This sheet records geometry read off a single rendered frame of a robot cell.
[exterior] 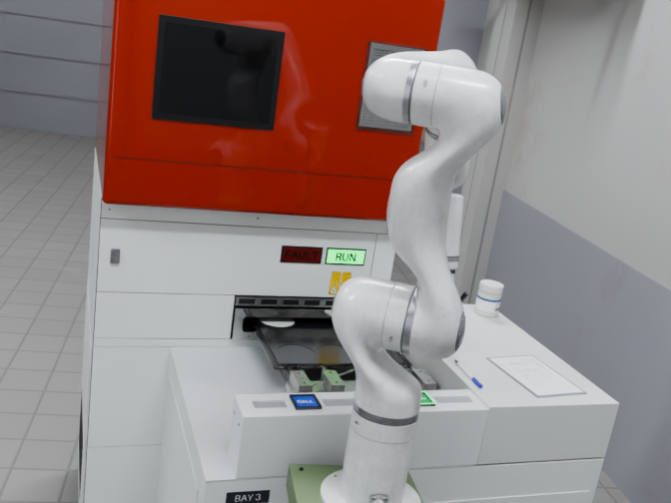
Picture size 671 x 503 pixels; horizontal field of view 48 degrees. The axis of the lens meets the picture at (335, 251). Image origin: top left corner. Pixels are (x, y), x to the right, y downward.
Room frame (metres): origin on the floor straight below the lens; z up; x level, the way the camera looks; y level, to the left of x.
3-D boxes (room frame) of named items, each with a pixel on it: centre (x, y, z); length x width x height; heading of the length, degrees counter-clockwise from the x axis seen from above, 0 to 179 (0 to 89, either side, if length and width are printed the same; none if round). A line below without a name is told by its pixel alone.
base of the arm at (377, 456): (1.25, -0.13, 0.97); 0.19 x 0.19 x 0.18
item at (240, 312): (2.02, 0.04, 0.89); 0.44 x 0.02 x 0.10; 111
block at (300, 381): (1.65, 0.03, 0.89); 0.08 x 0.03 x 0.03; 21
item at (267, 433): (1.47, -0.11, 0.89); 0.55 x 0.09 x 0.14; 111
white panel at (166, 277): (1.98, 0.21, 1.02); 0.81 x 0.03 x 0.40; 111
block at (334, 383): (1.67, -0.04, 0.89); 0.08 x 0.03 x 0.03; 21
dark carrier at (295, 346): (1.94, 0.00, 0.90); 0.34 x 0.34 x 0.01; 21
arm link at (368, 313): (1.26, -0.10, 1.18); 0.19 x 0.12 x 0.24; 75
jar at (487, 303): (2.14, -0.47, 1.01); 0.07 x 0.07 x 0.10
